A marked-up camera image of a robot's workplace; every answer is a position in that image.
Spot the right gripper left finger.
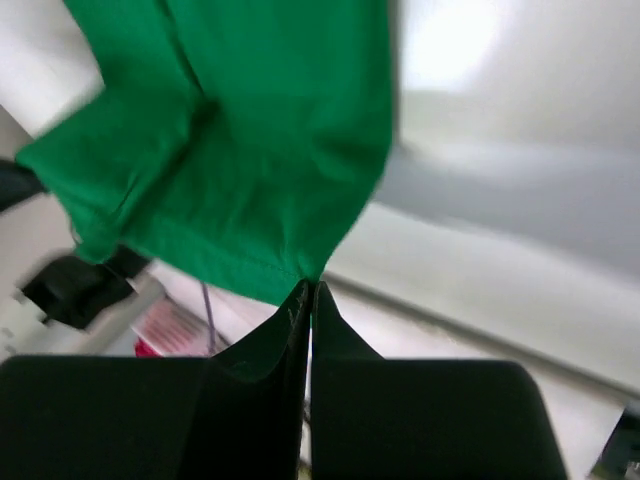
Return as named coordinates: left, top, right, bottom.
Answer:
left=1, top=282, right=311, bottom=479

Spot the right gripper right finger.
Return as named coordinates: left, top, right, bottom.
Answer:
left=311, top=283, right=567, bottom=479

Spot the green t-shirt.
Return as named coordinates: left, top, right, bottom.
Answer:
left=16, top=1, right=393, bottom=305

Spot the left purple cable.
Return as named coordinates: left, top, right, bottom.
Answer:
left=199, top=279, right=219, bottom=359

